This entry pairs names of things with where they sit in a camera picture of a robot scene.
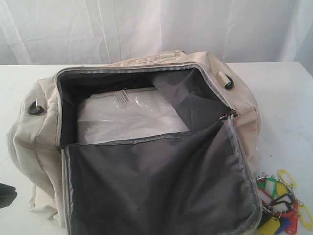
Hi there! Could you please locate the beige duffel bag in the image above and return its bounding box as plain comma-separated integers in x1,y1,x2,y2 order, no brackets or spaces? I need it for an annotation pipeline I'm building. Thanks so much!
8,51,262,235

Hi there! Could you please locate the metal key ring zipper pull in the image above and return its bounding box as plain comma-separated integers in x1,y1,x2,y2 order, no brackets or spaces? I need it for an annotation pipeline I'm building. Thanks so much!
219,113,232,121

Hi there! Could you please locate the colourful plastic key tag bunch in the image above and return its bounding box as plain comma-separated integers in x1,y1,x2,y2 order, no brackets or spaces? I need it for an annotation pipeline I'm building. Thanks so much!
256,169,313,235

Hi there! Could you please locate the white plastic-wrapped packet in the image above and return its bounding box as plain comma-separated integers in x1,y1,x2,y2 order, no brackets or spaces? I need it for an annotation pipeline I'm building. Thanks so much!
78,88,189,144

